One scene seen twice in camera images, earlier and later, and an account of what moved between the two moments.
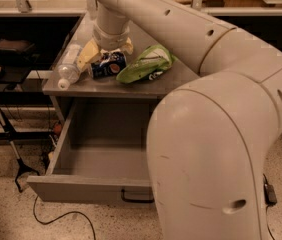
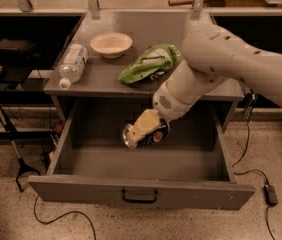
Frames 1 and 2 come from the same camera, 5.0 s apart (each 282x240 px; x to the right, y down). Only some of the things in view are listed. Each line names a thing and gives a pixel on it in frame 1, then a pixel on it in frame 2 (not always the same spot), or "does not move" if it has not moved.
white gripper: x=111 y=40 to x=165 y=106
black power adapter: x=269 y=193 does not move
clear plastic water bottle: x=68 y=69 does not move
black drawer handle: x=134 y=200 does not move
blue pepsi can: x=108 y=65 to x=158 y=135
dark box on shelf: x=21 y=46 does not move
